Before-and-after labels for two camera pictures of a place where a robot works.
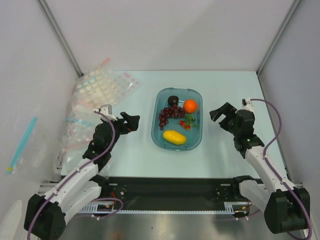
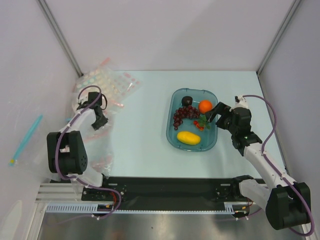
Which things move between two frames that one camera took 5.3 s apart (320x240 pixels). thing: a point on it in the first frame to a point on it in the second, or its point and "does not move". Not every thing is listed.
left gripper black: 132,121 to 103,122
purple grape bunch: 173,111 to 183,112
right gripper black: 229,120 does not move
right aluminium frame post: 293,8 does not move
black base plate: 140,193 does not move
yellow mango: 174,137 to 188,137
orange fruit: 190,106 to 205,106
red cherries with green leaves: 188,122 to 201,123
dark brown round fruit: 173,100 to 186,101
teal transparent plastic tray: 194,136 to 188,129
